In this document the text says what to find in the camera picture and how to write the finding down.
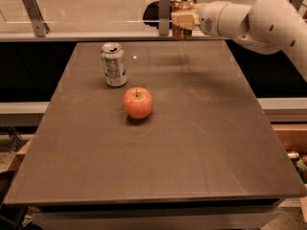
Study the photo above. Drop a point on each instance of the left metal glass bracket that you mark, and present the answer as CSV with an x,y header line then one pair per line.
x,y
40,27

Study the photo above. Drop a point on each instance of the cans in box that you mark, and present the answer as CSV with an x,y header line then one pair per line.
x,y
300,163

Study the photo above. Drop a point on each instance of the wooden box right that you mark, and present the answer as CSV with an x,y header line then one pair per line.
x,y
292,136

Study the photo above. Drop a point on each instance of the middle metal glass bracket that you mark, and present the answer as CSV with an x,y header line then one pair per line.
x,y
164,17

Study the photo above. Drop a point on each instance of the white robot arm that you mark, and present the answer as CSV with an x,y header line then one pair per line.
x,y
264,27

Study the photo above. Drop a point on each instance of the cardboard box left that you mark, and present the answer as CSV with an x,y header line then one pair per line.
x,y
10,162

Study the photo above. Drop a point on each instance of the silver green soda can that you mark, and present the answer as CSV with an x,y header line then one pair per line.
x,y
115,70

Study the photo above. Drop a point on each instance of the orange soda can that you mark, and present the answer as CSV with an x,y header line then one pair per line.
x,y
179,6

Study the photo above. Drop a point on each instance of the red apple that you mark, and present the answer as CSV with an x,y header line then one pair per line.
x,y
138,102

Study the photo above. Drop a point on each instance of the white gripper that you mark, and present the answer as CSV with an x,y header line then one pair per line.
x,y
208,19

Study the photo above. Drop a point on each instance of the black office chair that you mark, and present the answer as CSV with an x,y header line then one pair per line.
x,y
151,14

